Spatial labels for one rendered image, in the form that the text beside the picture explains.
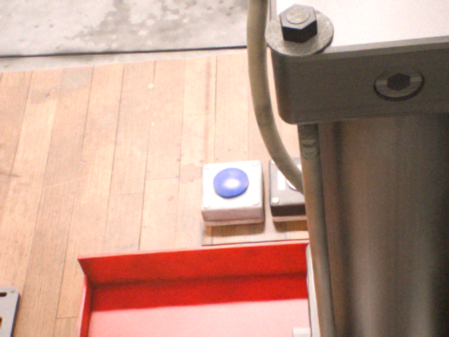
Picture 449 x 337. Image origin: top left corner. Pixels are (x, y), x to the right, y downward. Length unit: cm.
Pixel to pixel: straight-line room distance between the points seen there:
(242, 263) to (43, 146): 33
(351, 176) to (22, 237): 74
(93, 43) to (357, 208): 228
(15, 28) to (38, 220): 172
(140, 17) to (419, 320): 227
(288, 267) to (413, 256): 55
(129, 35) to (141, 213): 161
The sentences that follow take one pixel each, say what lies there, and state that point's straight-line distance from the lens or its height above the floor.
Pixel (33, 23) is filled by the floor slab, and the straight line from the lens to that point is 275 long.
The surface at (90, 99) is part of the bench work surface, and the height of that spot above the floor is 90.
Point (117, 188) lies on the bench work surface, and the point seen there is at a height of 90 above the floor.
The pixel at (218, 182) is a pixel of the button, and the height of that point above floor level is 94.
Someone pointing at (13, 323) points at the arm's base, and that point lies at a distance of 99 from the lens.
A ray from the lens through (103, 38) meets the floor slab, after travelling 263.
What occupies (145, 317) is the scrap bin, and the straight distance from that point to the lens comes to 95.
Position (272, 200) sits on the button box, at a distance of 98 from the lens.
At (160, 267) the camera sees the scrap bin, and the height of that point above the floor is 93.
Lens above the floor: 171
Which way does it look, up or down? 50 degrees down
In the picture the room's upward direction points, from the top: 12 degrees counter-clockwise
